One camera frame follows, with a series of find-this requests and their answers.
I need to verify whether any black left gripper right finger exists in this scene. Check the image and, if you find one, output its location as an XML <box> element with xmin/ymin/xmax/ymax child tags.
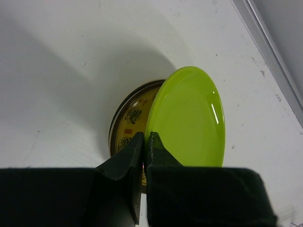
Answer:
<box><xmin>144</xmin><ymin>132</ymin><xmax>277</xmax><ymax>227</ymax></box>

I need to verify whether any mustard yellow plate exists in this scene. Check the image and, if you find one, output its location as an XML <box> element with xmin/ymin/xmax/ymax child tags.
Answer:
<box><xmin>108</xmin><ymin>79</ymin><xmax>166</xmax><ymax>193</ymax></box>

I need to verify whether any back aluminium frame rail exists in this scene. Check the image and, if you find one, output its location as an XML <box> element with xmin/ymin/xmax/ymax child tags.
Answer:
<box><xmin>232</xmin><ymin>0</ymin><xmax>303</xmax><ymax>125</ymax></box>

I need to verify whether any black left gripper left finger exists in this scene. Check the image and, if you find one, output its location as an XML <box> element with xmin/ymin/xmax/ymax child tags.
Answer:
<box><xmin>0</xmin><ymin>132</ymin><xmax>144</xmax><ymax>227</ymax></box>

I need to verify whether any lime green plate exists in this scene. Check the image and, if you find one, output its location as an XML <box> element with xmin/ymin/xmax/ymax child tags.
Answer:
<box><xmin>144</xmin><ymin>66</ymin><xmax>225</xmax><ymax>167</ymax></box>

